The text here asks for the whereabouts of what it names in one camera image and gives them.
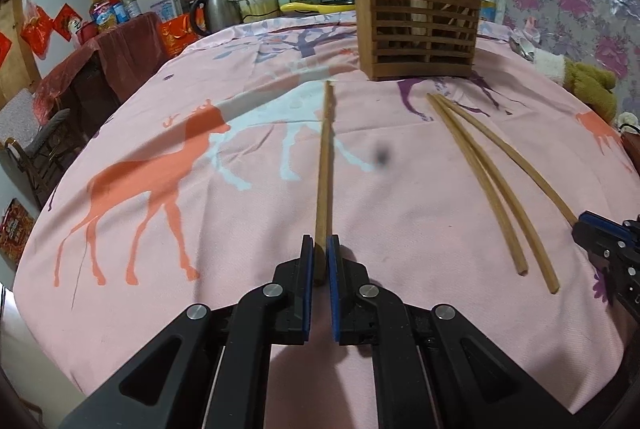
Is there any wooden chopstick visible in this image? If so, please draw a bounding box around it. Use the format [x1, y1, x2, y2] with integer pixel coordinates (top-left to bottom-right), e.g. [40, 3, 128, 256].
[314, 81, 334, 286]
[426, 94, 528, 276]
[435, 95, 577, 227]
[442, 104, 560, 295]

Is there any brown leather case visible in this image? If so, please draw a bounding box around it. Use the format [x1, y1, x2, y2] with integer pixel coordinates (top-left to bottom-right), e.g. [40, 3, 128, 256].
[620, 132, 640, 173]

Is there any olive green plush towel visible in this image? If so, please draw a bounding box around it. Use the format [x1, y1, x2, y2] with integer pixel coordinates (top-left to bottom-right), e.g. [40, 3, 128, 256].
[533, 48, 617, 123]

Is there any pink animal print tablecloth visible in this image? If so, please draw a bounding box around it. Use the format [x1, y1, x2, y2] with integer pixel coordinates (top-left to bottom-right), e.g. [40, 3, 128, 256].
[14, 14, 639, 410]

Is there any wooden slatted utensil holder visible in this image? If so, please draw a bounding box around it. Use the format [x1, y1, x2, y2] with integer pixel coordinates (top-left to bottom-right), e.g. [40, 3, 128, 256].
[355, 0, 480, 80]

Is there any wooden chair with cushion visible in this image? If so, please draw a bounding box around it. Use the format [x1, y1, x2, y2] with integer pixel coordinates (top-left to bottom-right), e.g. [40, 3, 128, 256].
[1, 89, 73, 208]

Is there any yellow ladle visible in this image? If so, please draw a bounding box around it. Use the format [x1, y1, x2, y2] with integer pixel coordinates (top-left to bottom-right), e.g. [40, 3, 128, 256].
[281, 2, 356, 15]

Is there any stainless steel kettle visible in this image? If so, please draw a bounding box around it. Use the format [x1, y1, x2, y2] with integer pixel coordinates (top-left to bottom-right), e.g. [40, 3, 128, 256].
[189, 0, 242, 37]

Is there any cooking oil bottle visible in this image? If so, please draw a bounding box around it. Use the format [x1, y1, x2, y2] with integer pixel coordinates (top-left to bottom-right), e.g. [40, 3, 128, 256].
[89, 0, 117, 32]

